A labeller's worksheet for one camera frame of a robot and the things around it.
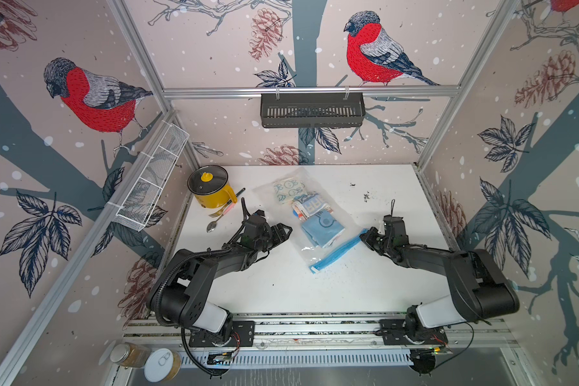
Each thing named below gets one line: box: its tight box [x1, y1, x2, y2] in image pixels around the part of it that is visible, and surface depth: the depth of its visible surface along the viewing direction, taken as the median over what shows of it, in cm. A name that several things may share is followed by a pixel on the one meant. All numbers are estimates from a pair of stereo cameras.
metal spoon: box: [206, 213, 225, 234], surface depth 102 cm
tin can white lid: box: [143, 347, 182, 383], surface depth 66 cm
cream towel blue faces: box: [273, 177, 308, 205], surface depth 112 cm
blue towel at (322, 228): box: [301, 209, 345, 249], surface depth 97 cm
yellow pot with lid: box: [187, 164, 239, 209], surface depth 105 cm
